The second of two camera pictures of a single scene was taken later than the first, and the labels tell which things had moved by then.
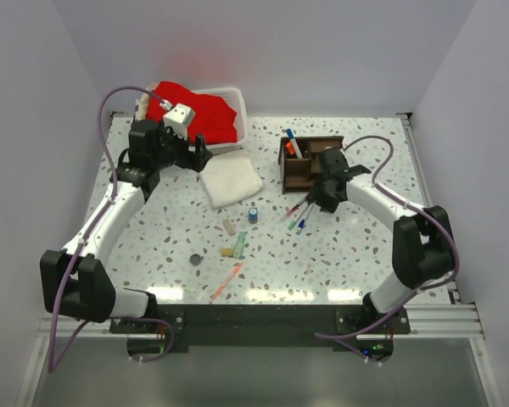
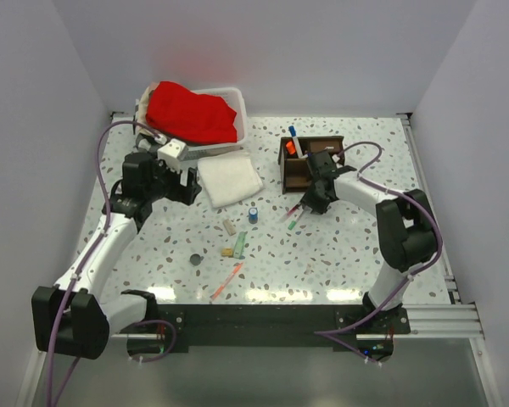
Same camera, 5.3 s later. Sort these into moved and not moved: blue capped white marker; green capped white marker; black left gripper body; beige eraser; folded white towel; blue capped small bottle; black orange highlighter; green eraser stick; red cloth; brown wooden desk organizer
Moved: blue capped white marker; black left gripper body
Not moved: folded white towel; green capped white marker; green eraser stick; brown wooden desk organizer; black orange highlighter; red cloth; blue capped small bottle; beige eraser
